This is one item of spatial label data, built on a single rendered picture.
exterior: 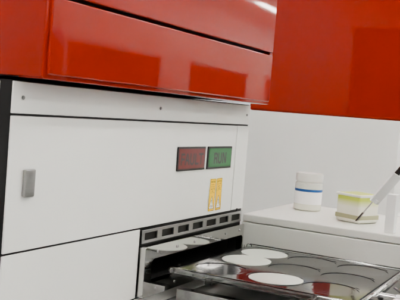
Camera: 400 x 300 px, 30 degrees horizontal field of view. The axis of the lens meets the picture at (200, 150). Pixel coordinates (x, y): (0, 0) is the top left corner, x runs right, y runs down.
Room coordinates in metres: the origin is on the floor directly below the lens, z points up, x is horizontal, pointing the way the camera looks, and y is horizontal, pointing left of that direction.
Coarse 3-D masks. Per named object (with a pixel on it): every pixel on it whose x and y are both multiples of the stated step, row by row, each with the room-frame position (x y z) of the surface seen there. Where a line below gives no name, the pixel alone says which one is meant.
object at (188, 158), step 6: (180, 150) 1.46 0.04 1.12; (186, 150) 1.48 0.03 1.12; (192, 150) 1.50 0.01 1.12; (198, 150) 1.52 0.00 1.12; (204, 150) 1.55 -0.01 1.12; (180, 156) 1.46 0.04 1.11; (186, 156) 1.48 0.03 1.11; (192, 156) 1.50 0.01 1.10; (198, 156) 1.53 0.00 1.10; (204, 156) 1.55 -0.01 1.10; (180, 162) 1.46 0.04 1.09; (186, 162) 1.48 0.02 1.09; (192, 162) 1.50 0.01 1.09; (198, 162) 1.53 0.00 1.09; (180, 168) 1.46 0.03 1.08; (186, 168) 1.48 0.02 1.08
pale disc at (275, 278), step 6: (252, 276) 1.36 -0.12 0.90; (258, 276) 1.37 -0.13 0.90; (264, 276) 1.37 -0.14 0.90; (270, 276) 1.38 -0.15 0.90; (276, 276) 1.38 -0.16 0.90; (282, 276) 1.38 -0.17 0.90; (288, 276) 1.39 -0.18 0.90; (294, 276) 1.39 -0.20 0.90; (264, 282) 1.32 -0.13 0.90; (270, 282) 1.32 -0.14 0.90; (276, 282) 1.33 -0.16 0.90; (282, 282) 1.33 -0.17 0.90; (288, 282) 1.33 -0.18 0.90; (294, 282) 1.34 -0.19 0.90; (300, 282) 1.34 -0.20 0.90
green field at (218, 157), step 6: (210, 150) 1.57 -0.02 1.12; (216, 150) 1.60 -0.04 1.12; (222, 150) 1.62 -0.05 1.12; (228, 150) 1.65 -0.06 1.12; (210, 156) 1.57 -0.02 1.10; (216, 156) 1.60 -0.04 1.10; (222, 156) 1.63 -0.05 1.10; (228, 156) 1.65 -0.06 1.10; (210, 162) 1.58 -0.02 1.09; (216, 162) 1.60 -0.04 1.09; (222, 162) 1.63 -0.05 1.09; (228, 162) 1.66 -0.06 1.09
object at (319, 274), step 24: (192, 264) 1.43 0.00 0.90; (216, 264) 1.45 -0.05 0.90; (288, 264) 1.51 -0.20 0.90; (312, 264) 1.53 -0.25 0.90; (336, 264) 1.55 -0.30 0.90; (360, 264) 1.57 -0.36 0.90; (288, 288) 1.29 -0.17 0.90; (312, 288) 1.31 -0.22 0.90; (336, 288) 1.33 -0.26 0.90; (360, 288) 1.34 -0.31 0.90
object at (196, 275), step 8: (168, 272) 1.38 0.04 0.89; (176, 272) 1.37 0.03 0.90; (184, 272) 1.36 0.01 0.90; (192, 272) 1.36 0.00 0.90; (200, 272) 1.35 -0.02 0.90; (208, 280) 1.34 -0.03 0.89; (216, 280) 1.33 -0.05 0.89; (224, 280) 1.32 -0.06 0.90; (232, 280) 1.32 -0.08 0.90; (240, 280) 1.31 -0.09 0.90; (248, 288) 1.30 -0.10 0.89; (256, 288) 1.30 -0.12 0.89; (264, 288) 1.29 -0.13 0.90; (272, 288) 1.28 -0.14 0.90; (280, 288) 1.28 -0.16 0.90; (288, 296) 1.27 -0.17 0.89; (296, 296) 1.26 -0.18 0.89; (304, 296) 1.25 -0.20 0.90; (312, 296) 1.25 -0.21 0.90; (320, 296) 1.24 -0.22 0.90; (328, 296) 1.24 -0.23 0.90
